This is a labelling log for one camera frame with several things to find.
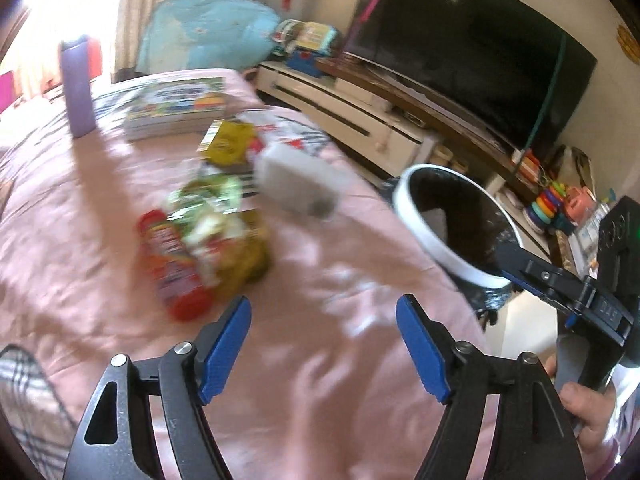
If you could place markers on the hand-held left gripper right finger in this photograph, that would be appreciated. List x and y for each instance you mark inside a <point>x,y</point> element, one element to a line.
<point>420,345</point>

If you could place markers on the small white box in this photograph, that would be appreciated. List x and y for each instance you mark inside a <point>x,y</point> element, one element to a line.
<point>295,180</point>

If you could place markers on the black television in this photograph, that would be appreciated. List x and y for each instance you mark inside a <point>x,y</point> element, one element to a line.
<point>465,40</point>

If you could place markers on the person's right forearm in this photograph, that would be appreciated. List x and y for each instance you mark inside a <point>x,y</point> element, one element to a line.
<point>627,410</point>

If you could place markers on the golden wall sticker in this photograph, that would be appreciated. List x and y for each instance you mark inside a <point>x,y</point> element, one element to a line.
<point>629,45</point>

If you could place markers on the pink stick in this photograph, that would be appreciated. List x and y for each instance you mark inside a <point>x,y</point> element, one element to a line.
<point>375,0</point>

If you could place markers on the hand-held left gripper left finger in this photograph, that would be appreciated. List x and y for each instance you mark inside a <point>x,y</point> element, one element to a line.
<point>225,350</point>

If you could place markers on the light blue quilt bundle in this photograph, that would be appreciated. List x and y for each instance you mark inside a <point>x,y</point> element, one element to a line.
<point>210,30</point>

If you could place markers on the pile of colourful toys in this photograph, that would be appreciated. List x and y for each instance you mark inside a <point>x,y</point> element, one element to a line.
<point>310,45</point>

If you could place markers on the green yellow snack bag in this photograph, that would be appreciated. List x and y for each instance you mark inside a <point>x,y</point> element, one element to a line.
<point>230,240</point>

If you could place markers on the purple bottle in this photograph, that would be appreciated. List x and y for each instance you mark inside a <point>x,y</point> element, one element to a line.
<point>77,90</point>

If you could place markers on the person's right hand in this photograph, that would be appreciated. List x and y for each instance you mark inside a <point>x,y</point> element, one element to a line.
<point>595,420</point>

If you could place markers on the yellow packet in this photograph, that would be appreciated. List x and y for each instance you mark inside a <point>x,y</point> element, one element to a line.
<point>227,142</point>

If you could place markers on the white-rimmed bin with black bag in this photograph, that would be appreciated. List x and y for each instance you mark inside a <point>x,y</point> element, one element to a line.
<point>465,210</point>

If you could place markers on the stack of picture books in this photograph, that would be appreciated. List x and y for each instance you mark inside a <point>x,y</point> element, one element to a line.
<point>175,105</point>

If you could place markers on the colourful xylophone toy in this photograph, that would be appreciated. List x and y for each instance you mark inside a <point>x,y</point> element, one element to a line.
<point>527,167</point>

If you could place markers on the pink toy set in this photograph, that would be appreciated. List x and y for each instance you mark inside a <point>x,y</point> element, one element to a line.
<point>582,207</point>

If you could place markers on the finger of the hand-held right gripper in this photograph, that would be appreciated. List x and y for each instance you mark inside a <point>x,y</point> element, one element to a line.
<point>540,270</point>
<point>542,294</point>

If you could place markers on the red snack bag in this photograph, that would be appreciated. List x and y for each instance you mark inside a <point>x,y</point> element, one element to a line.
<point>172,265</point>

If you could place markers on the large plaid cloth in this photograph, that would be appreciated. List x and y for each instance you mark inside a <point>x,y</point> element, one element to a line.
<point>30,405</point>

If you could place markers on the white television stand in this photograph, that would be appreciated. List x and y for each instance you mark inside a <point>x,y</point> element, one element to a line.
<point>345,110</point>

